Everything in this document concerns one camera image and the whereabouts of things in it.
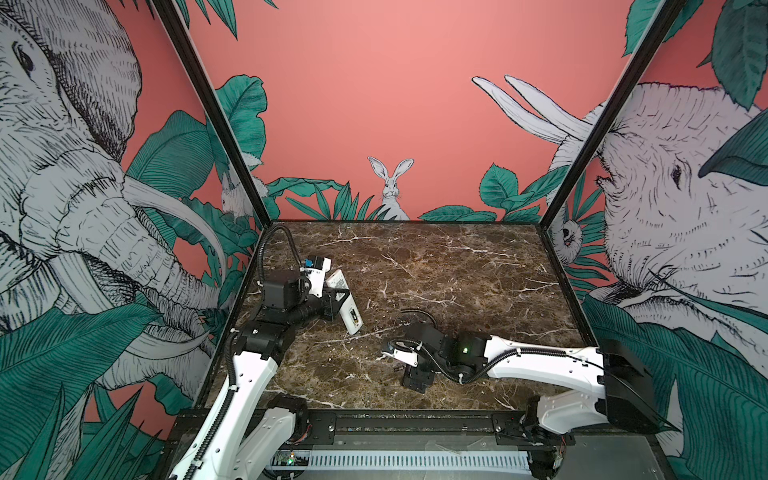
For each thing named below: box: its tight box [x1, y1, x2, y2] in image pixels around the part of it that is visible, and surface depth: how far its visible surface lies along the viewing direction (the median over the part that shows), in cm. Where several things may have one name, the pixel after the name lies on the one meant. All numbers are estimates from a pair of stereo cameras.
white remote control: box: [325, 270, 364, 336], surface depth 76 cm
